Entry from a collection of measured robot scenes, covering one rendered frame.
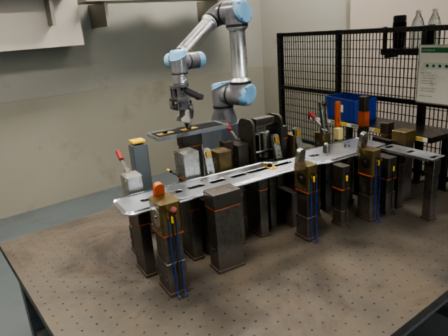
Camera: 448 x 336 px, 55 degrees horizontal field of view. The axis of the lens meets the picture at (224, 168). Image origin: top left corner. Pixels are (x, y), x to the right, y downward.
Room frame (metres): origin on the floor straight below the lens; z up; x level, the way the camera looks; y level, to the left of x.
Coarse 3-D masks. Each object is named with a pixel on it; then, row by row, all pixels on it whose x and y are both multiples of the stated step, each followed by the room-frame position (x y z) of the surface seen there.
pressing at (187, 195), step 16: (336, 144) 2.14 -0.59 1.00; (352, 144) 2.12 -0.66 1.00; (368, 144) 2.10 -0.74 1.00; (384, 144) 2.08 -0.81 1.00; (288, 160) 1.93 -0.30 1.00; (320, 160) 1.89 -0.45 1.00; (336, 160) 1.89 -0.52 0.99; (208, 176) 1.79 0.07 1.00; (224, 176) 1.77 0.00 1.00; (240, 176) 1.76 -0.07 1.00; (256, 176) 1.74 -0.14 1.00; (272, 176) 1.74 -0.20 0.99; (144, 192) 1.64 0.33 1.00; (192, 192) 1.61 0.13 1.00; (128, 208) 1.49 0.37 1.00; (144, 208) 1.48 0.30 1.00
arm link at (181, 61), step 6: (174, 54) 2.00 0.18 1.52; (180, 54) 2.00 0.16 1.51; (186, 54) 2.03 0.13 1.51; (174, 60) 2.00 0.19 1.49; (180, 60) 2.00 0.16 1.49; (186, 60) 2.02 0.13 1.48; (174, 66) 2.00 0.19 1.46; (180, 66) 2.00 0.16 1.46; (186, 66) 2.02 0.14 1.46; (174, 72) 2.00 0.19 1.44; (180, 72) 2.00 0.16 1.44; (186, 72) 2.02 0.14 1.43
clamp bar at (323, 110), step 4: (320, 104) 2.21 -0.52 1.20; (324, 104) 2.19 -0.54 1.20; (328, 104) 2.19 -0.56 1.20; (320, 108) 2.21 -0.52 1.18; (324, 108) 2.22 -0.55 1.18; (320, 112) 2.21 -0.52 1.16; (324, 112) 2.22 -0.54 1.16; (320, 116) 2.21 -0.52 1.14; (324, 116) 2.21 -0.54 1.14; (320, 120) 2.21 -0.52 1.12; (324, 120) 2.21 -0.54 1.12; (324, 124) 2.19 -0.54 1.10; (328, 124) 2.21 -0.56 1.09; (324, 128) 2.19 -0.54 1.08; (328, 128) 2.20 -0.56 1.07; (328, 132) 2.20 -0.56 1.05
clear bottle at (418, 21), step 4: (416, 12) 2.48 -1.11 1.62; (420, 12) 2.47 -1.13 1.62; (416, 16) 2.48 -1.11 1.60; (420, 16) 2.47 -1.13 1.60; (416, 20) 2.46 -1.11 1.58; (420, 20) 2.46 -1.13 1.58; (412, 24) 2.48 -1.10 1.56; (416, 24) 2.46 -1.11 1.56; (420, 24) 2.45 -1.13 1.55; (424, 24) 2.47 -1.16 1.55; (412, 32) 2.48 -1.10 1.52; (416, 32) 2.46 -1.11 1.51; (420, 32) 2.45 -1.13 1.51; (412, 36) 2.47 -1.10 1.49; (416, 36) 2.46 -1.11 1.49; (420, 36) 2.45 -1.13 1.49; (412, 40) 2.47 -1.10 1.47; (416, 40) 2.45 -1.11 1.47; (420, 40) 2.45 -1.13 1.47; (412, 44) 2.47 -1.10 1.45; (416, 44) 2.45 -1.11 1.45; (420, 44) 2.45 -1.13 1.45
